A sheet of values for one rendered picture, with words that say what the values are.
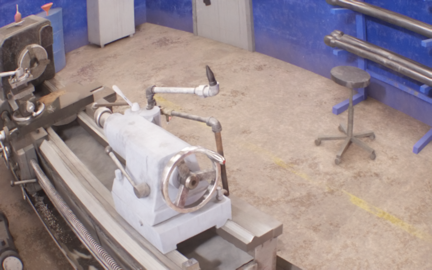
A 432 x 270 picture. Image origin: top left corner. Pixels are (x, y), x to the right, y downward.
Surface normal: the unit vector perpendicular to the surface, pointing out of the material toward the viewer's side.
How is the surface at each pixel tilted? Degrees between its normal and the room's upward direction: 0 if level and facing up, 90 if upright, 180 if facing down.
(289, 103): 0
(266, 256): 90
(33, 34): 90
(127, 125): 0
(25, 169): 90
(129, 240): 36
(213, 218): 90
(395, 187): 0
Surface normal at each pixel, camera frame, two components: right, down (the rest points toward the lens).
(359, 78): -0.05, -0.87
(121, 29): 0.65, 0.33
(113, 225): -0.49, -0.51
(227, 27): -0.76, 0.35
